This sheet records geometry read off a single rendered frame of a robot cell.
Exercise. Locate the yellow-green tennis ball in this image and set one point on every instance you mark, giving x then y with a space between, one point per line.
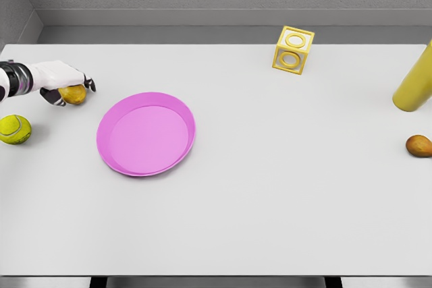
14 129

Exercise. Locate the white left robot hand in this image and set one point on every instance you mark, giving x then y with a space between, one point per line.
57 75

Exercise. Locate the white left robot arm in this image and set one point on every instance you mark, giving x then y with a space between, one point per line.
20 78

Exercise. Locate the pink round plate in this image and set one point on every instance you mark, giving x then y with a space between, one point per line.
146 134

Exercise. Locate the brown pear-shaped fruit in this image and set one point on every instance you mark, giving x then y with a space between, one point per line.
418 145

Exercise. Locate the yellow lemon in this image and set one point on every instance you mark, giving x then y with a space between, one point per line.
75 95

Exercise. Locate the yellow cylindrical bottle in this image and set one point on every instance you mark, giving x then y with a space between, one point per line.
413 84

